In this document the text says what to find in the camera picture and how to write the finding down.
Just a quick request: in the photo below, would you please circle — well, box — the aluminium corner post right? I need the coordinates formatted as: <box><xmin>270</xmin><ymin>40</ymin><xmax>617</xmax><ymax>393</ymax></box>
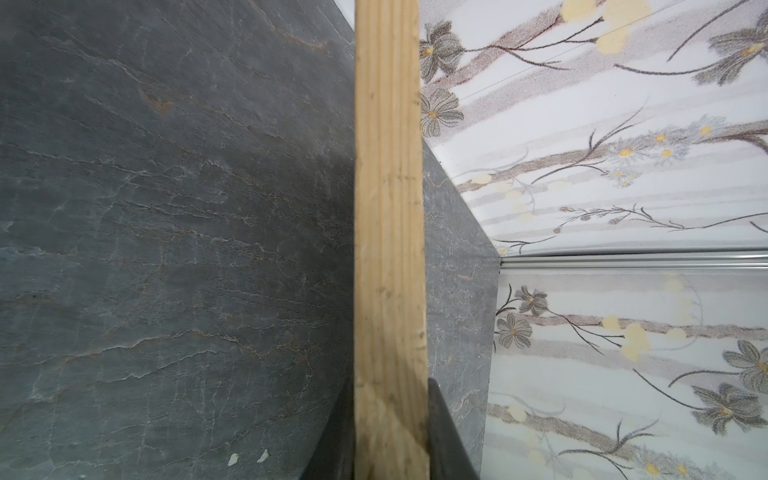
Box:
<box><xmin>500</xmin><ymin>250</ymin><xmax>767</xmax><ymax>270</ymax></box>

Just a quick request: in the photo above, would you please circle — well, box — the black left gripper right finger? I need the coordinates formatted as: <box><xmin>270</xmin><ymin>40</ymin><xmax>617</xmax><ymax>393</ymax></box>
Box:
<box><xmin>428</xmin><ymin>378</ymin><xmax>479</xmax><ymax>480</ymax></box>

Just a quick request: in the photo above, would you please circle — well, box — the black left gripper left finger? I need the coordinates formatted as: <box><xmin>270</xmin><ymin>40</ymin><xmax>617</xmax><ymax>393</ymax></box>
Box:
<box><xmin>300</xmin><ymin>375</ymin><xmax>355</xmax><ymax>480</ymax></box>

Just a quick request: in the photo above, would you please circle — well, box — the light wooden picture frame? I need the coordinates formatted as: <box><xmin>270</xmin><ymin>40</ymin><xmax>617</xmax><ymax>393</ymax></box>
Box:
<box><xmin>353</xmin><ymin>1</ymin><xmax>430</xmax><ymax>479</ymax></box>

